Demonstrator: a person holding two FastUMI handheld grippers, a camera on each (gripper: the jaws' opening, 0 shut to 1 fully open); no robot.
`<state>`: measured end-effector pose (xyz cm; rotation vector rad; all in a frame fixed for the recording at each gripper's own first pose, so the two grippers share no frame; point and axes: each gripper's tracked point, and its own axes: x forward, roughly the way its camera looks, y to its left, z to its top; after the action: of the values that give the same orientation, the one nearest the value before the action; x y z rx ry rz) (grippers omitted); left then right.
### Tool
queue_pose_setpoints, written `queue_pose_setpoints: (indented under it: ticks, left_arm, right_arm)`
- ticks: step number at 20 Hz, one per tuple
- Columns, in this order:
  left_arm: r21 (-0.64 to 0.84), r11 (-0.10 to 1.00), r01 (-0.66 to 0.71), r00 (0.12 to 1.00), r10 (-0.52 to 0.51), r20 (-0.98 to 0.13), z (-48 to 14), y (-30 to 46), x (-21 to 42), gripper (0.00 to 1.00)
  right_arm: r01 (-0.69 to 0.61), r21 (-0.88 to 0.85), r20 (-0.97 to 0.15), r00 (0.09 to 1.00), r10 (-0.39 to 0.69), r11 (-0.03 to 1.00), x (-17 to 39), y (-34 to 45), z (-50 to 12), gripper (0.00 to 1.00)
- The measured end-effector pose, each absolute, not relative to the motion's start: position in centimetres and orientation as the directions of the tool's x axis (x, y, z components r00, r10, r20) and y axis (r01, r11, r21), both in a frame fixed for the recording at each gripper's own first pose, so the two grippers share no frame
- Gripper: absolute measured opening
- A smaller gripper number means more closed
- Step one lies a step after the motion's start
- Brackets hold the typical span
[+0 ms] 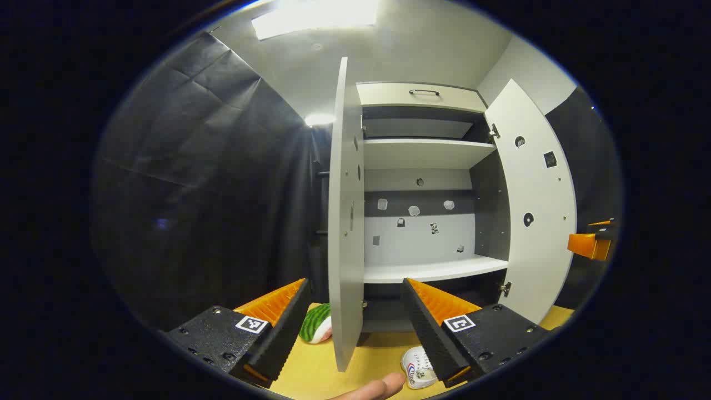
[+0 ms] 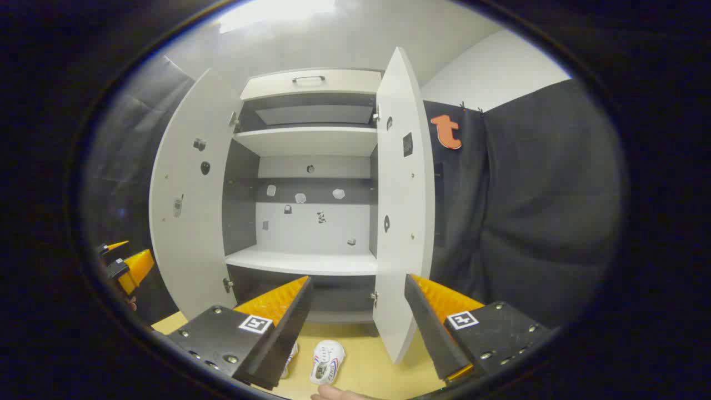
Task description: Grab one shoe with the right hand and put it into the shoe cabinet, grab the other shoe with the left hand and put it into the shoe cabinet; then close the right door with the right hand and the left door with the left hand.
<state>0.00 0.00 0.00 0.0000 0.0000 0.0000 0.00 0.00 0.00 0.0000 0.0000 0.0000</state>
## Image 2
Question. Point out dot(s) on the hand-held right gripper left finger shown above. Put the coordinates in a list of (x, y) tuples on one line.
[(278, 339)]

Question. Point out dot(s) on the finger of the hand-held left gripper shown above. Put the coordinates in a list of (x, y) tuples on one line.
[(115, 245), (136, 268)]

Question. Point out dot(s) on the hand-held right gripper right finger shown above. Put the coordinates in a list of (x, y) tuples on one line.
[(430, 333)]

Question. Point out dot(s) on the white shoe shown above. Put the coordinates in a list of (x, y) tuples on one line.
[(291, 355), (326, 361)]

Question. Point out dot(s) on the white cabinet door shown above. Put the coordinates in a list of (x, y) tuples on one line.
[(189, 233), (402, 222)]

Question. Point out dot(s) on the white grey shoe cabinet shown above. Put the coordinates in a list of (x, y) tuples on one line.
[(311, 261)]

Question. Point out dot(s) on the black backdrop cloth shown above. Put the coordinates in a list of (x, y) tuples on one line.
[(128, 166), (544, 211)]

